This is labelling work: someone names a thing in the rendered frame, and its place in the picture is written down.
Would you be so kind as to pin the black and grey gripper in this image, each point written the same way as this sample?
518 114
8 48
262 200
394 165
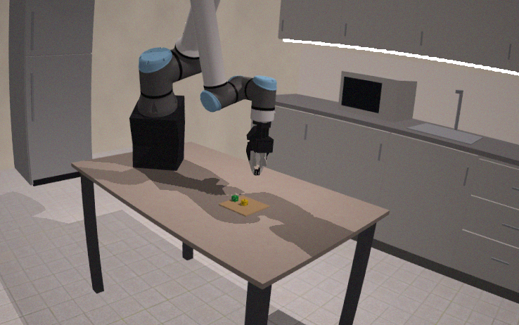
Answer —
261 143

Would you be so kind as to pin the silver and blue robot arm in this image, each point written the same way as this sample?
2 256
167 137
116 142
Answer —
160 67

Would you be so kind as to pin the tan mat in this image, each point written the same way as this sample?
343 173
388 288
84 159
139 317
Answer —
252 207

